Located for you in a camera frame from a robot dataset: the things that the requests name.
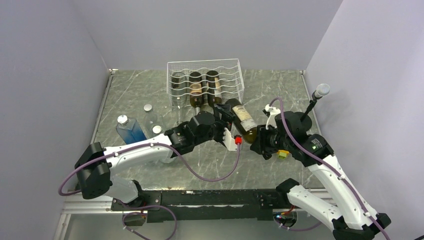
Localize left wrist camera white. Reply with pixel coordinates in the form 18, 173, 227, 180
222, 128, 243, 152

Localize microphone on black stand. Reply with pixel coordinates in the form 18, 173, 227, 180
294, 83, 331, 132

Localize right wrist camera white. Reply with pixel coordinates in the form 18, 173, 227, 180
263, 104, 281, 130

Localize clear glass bottle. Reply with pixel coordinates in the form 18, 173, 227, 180
171, 71, 188, 125

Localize dark wine bottle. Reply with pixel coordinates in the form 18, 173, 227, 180
206, 70, 223, 107
189, 71, 204, 115
225, 98, 258, 144

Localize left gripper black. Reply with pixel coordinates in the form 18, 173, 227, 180
194, 104, 236, 147

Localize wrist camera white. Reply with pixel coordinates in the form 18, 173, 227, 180
222, 128, 243, 152
263, 104, 281, 130

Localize clear bottle silver cap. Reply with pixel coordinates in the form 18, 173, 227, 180
151, 125, 176, 164
143, 103, 165, 133

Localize clear bottle silver cap front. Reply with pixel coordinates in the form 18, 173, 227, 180
151, 125, 176, 164

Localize colourful small blocks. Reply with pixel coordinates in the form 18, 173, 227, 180
277, 150, 290, 159

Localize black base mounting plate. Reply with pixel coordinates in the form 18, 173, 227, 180
111, 189, 292, 223

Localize blue square glass bottle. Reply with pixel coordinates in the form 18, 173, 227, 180
116, 114, 147, 145

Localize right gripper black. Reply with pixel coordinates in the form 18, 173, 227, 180
250, 122, 293, 154

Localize clear bottle silver cap rear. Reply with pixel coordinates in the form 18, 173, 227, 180
143, 103, 165, 133

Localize white wire wine rack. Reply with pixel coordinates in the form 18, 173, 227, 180
166, 58, 245, 107

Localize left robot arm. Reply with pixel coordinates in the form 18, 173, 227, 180
74, 104, 238, 210

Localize dark wine bottle front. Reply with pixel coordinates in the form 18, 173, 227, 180
189, 71, 204, 115

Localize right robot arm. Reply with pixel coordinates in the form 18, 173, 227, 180
250, 106, 392, 240

